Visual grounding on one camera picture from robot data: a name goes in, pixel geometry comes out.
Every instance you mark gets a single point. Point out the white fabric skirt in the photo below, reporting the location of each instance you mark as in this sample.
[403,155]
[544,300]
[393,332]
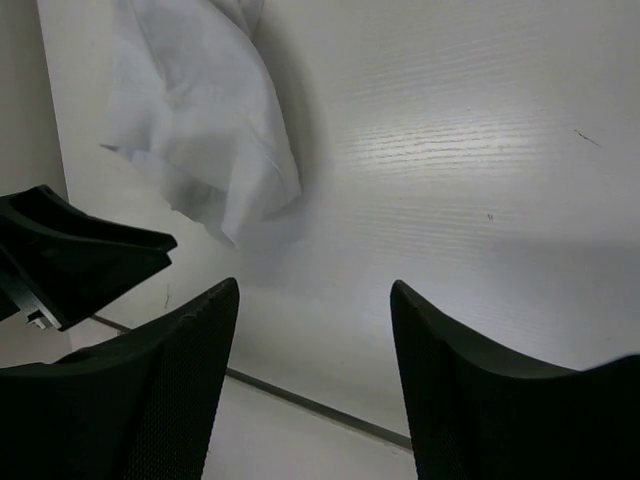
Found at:
[193,107]

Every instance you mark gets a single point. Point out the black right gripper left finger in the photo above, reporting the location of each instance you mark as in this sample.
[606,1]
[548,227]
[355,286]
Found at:
[138,406]

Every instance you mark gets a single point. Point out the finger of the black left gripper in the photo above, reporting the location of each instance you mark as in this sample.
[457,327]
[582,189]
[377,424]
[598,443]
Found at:
[59,266]

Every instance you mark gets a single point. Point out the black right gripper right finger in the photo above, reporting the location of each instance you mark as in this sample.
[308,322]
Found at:
[477,409]

